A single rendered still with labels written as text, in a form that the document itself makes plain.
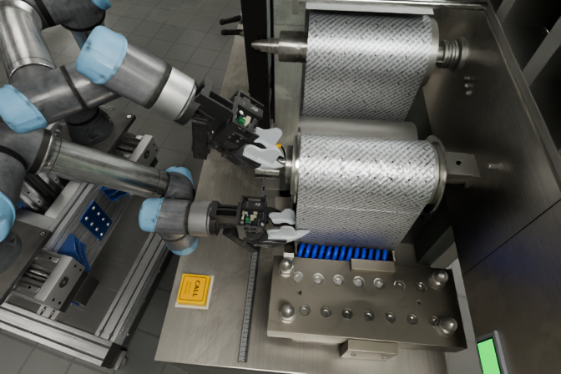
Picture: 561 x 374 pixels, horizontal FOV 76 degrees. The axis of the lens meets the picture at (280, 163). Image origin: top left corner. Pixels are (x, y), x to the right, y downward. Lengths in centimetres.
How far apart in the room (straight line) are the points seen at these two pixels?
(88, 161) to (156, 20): 272
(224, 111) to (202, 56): 245
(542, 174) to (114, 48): 59
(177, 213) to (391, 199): 43
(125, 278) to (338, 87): 134
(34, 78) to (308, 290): 63
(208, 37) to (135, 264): 199
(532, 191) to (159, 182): 74
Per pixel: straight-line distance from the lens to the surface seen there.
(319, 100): 81
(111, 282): 185
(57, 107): 65
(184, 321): 97
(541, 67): 64
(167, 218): 80
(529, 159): 62
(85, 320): 184
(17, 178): 79
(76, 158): 86
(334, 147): 65
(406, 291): 87
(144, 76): 55
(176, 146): 240
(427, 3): 77
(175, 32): 330
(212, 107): 56
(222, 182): 110
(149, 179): 91
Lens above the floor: 182
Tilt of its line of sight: 55 degrees down
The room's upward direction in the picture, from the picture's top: straight up
